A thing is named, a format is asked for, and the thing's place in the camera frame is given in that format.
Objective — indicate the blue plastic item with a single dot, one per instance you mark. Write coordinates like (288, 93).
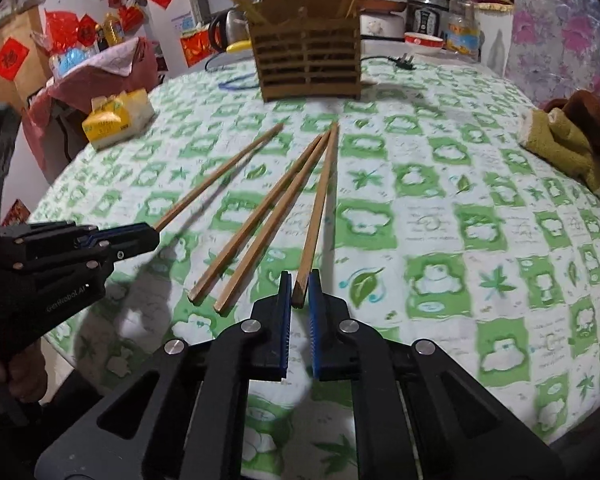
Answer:
(66, 61)

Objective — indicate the red white bowl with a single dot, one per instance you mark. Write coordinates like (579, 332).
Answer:
(423, 44)

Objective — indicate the clear plastic oil bottle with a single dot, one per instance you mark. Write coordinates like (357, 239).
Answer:
(462, 25)

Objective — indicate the red plastic bag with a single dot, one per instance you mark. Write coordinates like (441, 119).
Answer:
(62, 27)

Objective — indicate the person's left hand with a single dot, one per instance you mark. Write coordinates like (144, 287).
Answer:
(17, 377)

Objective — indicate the silver black rice cooker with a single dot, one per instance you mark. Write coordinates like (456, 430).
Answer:
(427, 12)

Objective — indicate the floral plastic curtain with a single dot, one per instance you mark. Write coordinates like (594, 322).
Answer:
(565, 25)

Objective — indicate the red printed packet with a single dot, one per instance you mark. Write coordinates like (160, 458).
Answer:
(196, 47)

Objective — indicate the pink covered side table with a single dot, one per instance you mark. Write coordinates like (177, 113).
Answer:
(130, 60)

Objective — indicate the wooden slatted chopstick holder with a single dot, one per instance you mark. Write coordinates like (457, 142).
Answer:
(305, 60)

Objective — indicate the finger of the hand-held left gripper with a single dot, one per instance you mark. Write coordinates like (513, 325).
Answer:
(125, 232)
(130, 250)

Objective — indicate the yellow oil bottle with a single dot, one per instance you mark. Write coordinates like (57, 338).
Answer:
(113, 29)

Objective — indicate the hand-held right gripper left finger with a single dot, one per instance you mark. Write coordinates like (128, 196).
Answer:
(283, 332)

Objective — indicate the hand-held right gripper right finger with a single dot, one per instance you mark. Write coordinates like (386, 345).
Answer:
(316, 332)

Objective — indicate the brown olive plush coat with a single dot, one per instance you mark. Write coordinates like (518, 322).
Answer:
(585, 110)

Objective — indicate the white electric pot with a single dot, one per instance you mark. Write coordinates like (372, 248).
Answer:
(382, 25)

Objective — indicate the yellow tissue pack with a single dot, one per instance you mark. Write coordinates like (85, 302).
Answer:
(117, 120)

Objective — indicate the stainless electric kettle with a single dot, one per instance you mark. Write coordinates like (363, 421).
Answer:
(225, 30)

